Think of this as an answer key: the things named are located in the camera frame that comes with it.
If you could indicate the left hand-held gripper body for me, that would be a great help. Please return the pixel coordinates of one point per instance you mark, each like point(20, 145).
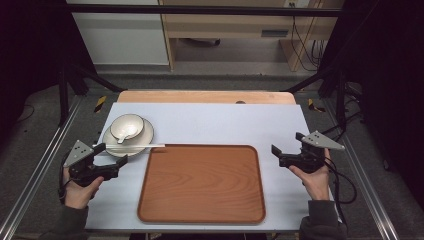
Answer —
point(80, 170)

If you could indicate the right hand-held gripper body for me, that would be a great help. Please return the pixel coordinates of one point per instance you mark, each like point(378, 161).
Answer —
point(313, 158)

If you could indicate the white chopstick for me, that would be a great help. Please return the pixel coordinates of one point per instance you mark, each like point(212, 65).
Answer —
point(146, 145)

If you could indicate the person's left hand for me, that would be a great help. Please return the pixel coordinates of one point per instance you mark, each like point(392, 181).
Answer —
point(78, 196)

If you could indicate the person's right hand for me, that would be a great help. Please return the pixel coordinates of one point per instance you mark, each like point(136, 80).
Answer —
point(318, 185)

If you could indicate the white ceramic spoon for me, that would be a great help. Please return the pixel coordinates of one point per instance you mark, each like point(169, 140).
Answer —
point(121, 138)

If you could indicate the yellow black hazard tape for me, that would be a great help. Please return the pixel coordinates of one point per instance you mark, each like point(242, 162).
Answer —
point(313, 106)
point(100, 104)

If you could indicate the white ceramic plate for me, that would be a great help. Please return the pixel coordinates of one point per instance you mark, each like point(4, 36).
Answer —
point(146, 135)

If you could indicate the white ceramic bowl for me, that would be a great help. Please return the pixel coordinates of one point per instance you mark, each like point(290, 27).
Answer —
point(131, 124)

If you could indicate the pale blue table mat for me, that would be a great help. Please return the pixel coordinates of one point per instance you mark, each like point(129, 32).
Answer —
point(216, 123)

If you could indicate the brown wooden tray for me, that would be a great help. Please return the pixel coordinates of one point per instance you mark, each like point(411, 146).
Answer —
point(200, 183)

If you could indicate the light wooden table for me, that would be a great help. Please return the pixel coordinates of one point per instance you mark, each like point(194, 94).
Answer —
point(200, 97)

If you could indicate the black curtain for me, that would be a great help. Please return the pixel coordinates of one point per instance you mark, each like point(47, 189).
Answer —
point(390, 83)
point(30, 50)

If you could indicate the white cabinet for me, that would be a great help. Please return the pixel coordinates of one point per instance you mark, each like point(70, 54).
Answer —
point(123, 36)

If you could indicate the light wooden desk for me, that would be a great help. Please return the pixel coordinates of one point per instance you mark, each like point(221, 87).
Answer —
point(233, 28)

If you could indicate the aluminium frame rail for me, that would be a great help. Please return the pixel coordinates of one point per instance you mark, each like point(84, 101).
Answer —
point(36, 173)
point(370, 190)

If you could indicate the black frame strut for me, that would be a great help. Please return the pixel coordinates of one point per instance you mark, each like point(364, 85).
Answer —
point(63, 96)
point(340, 100)

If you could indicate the black horizontal frame bar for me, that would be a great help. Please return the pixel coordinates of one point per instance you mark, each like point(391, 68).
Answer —
point(200, 10)

